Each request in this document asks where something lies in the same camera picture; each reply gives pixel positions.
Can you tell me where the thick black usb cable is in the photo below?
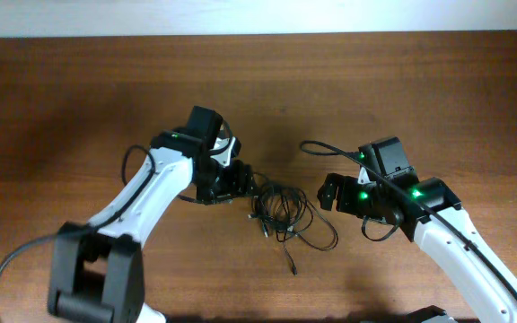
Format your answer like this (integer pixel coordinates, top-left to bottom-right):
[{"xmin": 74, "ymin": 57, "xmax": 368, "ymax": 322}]
[{"xmin": 247, "ymin": 172, "xmax": 309, "ymax": 238}]

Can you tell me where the thin black usb cable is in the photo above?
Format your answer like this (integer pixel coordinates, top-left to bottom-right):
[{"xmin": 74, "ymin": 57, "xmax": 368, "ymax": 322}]
[{"xmin": 258, "ymin": 179, "xmax": 339, "ymax": 276}]

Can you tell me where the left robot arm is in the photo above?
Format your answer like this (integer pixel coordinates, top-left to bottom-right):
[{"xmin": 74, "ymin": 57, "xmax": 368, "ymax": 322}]
[{"xmin": 47, "ymin": 106, "xmax": 253, "ymax": 323}]

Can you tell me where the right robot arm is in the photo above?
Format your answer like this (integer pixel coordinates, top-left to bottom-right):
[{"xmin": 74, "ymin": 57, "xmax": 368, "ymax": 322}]
[{"xmin": 318, "ymin": 136, "xmax": 517, "ymax": 322}]

